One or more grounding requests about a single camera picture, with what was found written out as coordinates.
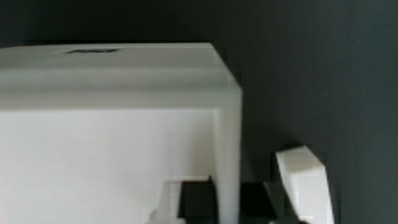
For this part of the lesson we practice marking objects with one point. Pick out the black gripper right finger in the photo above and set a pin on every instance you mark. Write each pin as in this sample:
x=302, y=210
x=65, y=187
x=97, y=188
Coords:
x=264, y=207

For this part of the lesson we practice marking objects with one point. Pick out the white right fence rail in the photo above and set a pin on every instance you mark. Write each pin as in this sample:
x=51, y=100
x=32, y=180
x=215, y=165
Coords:
x=305, y=185

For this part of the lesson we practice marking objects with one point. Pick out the white drawer cabinet frame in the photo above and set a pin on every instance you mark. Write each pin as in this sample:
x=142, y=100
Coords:
x=119, y=124

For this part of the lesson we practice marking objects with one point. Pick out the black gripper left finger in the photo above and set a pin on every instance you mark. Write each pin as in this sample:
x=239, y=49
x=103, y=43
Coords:
x=197, y=210

